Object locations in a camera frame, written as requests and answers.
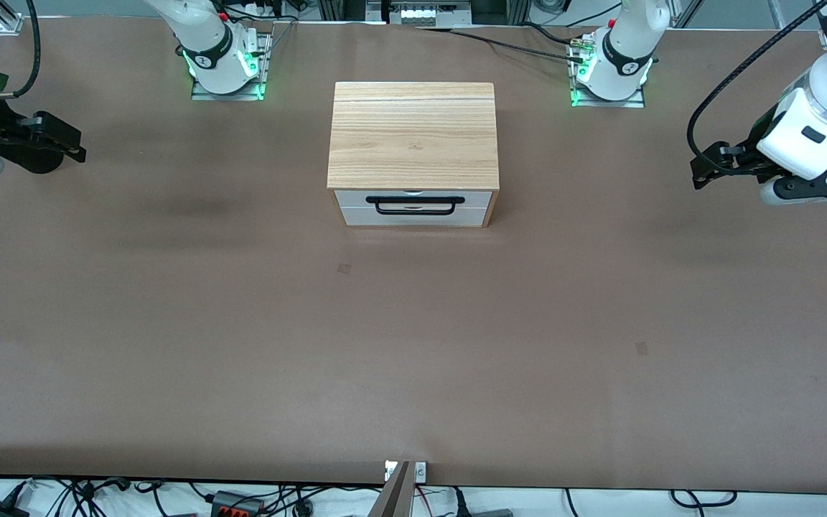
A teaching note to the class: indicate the wooden wedge post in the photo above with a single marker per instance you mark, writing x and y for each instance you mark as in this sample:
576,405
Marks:
393,499

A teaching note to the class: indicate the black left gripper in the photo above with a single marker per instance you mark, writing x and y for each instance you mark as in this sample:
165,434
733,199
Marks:
746,156

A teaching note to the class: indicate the black adapter with red plugs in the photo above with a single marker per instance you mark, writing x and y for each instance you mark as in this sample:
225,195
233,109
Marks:
235,504

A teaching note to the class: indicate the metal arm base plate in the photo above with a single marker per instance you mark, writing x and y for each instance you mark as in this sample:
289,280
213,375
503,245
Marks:
261,72
643,97

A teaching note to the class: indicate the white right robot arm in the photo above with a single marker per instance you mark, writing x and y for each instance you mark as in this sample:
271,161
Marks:
209,43

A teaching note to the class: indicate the small metal table bracket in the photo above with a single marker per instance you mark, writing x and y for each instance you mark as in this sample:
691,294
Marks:
421,471

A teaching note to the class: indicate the light wooden drawer cabinet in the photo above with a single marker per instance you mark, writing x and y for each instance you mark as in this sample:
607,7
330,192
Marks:
413,136

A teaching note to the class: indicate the white power strip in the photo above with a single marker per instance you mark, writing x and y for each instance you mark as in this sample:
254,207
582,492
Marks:
419,13

